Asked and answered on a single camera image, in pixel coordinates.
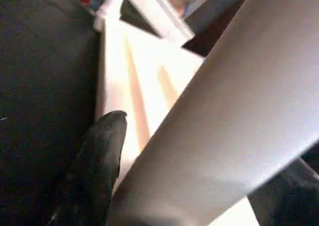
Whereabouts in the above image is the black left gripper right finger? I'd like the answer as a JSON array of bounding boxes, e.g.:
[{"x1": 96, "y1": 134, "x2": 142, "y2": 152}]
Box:
[{"x1": 246, "y1": 158, "x2": 319, "y2": 226}]

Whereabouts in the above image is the white plastic table top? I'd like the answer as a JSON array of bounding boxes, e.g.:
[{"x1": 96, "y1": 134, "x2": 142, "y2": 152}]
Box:
[{"x1": 93, "y1": 16, "x2": 207, "y2": 187}]

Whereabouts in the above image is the black mat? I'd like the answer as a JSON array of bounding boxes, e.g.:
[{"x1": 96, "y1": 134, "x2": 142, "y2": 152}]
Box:
[{"x1": 0, "y1": 0, "x2": 101, "y2": 226}]

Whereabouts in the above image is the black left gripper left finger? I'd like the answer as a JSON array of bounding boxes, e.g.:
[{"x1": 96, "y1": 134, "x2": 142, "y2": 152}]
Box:
[{"x1": 46, "y1": 110, "x2": 128, "y2": 226}]

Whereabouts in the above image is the white cabinet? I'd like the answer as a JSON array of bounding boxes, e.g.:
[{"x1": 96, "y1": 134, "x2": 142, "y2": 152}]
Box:
[{"x1": 93, "y1": 0, "x2": 197, "y2": 41}]

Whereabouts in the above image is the white plastic table leg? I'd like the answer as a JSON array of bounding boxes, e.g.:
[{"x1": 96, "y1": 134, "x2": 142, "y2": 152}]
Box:
[{"x1": 106, "y1": 0, "x2": 319, "y2": 226}]

